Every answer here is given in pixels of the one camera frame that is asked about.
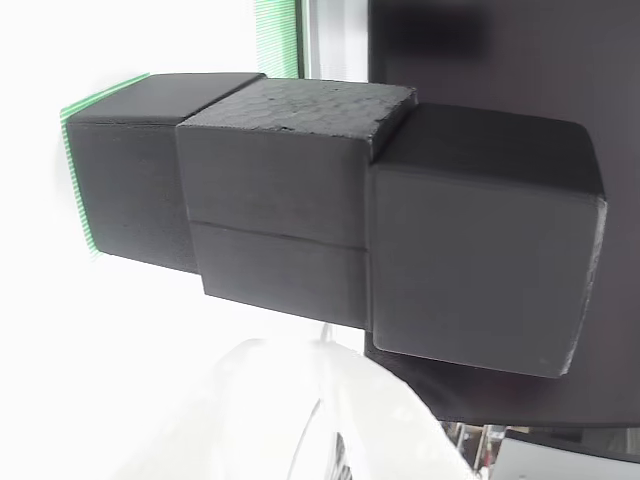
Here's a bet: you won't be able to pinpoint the green striped square marker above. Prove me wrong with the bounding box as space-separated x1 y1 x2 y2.
58 71 152 264

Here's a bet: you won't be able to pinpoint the black cube with seam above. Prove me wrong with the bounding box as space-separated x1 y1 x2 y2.
174 77 419 331

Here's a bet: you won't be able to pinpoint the black cube rounded edges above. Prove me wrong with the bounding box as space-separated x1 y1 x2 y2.
367 102 609 380
64 72 269 276

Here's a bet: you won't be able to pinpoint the long green striped strip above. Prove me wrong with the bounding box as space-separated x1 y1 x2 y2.
253 0 304 80

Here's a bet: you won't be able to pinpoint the white box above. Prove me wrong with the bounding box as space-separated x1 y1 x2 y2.
499 435 640 480

